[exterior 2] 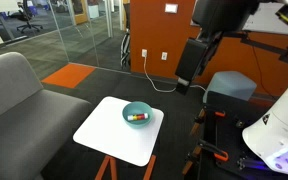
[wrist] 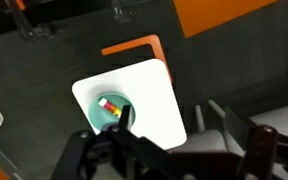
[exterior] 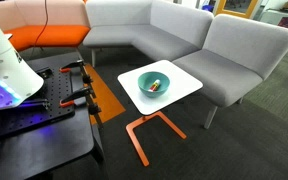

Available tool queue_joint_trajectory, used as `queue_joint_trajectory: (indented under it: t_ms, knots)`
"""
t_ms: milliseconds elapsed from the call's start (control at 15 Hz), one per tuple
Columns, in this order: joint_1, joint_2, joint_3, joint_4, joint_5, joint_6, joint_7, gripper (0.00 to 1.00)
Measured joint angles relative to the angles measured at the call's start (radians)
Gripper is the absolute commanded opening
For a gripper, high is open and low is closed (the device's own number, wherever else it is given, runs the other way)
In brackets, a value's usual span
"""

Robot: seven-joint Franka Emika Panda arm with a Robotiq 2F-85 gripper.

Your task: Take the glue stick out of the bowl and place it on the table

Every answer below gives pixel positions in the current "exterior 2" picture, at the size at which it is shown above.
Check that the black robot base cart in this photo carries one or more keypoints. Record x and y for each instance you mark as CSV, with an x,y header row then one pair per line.
x,y
226,134

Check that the black office chair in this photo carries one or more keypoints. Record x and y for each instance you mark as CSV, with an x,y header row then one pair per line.
x,y
26,16

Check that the orange black clamp upper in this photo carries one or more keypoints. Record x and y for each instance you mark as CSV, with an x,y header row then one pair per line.
x,y
201,117

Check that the white wall switch plate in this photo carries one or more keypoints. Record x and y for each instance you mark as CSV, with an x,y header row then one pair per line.
x,y
171,8

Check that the whiteboard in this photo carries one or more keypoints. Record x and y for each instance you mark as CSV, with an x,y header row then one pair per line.
x,y
269,16

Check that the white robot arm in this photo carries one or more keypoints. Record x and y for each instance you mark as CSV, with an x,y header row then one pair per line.
x,y
268,136

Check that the orange table legs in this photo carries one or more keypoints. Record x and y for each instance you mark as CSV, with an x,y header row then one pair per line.
x,y
110,162

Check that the orange black clamp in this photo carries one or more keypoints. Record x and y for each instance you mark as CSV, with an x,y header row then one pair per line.
x,y
203,145
201,117

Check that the teal bowl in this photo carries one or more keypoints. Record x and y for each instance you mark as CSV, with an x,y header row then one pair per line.
x,y
137,107

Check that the black white chair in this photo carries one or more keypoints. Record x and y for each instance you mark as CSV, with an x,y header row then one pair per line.
x,y
125,45

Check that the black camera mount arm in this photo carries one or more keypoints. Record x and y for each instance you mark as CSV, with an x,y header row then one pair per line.
x,y
244,38

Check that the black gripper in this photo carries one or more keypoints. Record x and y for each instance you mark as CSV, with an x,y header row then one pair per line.
x,y
195,56

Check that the red yellow glue stick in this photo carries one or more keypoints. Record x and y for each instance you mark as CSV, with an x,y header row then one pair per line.
x,y
137,117

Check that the white wall outlet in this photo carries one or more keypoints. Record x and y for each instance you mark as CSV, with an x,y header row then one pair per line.
x,y
144,53
164,56

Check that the light blue stool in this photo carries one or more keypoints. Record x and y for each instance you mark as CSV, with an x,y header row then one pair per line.
x,y
231,83

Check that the white wall outlet right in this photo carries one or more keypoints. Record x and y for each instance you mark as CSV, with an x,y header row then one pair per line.
x,y
164,56

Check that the grey sofa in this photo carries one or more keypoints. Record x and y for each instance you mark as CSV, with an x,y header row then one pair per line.
x,y
34,122

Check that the orange black clamp lower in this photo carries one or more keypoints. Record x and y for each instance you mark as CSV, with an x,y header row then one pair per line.
x,y
203,145

